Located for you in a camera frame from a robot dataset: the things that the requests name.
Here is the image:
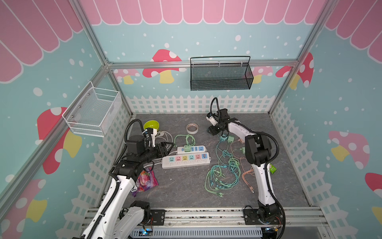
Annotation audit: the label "roll of tape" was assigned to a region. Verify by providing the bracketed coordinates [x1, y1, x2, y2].
[186, 123, 199, 135]

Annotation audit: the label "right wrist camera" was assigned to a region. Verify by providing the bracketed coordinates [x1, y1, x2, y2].
[206, 116, 218, 126]

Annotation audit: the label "green charger plug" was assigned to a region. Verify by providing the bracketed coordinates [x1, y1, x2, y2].
[227, 136, 235, 143]
[183, 145, 192, 152]

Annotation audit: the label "purple candy bag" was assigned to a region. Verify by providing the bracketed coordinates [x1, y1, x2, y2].
[131, 167, 159, 197]

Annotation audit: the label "green tangled charging cables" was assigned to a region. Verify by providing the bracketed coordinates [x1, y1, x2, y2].
[173, 133, 248, 198]

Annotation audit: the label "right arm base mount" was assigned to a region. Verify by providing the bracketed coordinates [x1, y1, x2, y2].
[243, 208, 283, 226]

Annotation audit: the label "teal charger plug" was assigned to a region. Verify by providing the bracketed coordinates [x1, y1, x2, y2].
[219, 135, 228, 142]

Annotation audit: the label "white coiled power cord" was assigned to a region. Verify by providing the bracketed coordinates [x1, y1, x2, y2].
[155, 130, 174, 150]

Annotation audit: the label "green snack packet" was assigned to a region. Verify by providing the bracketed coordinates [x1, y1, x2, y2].
[270, 164, 277, 174]

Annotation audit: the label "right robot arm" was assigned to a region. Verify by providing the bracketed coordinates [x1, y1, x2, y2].
[206, 109, 283, 224]

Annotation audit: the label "small white power strip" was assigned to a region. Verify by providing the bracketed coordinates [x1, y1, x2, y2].
[177, 145, 207, 155]

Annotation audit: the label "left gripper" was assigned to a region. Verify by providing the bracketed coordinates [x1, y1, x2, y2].
[139, 142, 174, 164]

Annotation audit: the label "green plastic bowl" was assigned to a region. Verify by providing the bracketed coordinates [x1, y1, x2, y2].
[144, 120, 160, 131]

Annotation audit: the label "white mesh wall basket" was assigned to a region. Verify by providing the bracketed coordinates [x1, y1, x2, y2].
[62, 82, 122, 137]

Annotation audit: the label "pink charging cable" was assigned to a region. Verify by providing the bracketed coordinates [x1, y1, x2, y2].
[241, 143, 256, 193]

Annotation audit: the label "black mesh wall basket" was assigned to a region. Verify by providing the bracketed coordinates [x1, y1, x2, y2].
[190, 56, 254, 91]

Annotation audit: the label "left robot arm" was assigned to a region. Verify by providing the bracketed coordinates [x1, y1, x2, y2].
[80, 132, 174, 239]

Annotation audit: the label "large white power strip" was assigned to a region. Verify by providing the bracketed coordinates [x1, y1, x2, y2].
[162, 152, 211, 169]

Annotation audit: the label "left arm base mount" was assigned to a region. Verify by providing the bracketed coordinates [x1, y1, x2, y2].
[138, 209, 166, 226]

